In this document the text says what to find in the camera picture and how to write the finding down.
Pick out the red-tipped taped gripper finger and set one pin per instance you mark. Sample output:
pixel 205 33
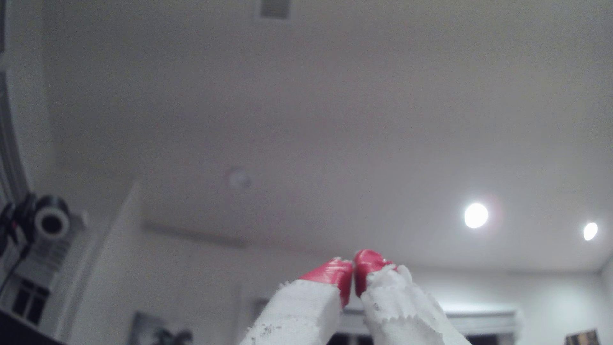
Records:
pixel 306 306
pixel 397 306

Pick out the large round ceiling light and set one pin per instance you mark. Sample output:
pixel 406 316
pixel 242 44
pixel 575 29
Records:
pixel 476 215

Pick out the small round ceiling light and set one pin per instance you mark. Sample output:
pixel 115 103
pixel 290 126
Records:
pixel 590 231

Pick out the black round webcam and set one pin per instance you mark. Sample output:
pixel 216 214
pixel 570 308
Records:
pixel 50 221

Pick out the ceiling air vent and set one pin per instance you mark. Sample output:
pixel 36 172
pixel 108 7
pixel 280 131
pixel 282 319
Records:
pixel 274 8

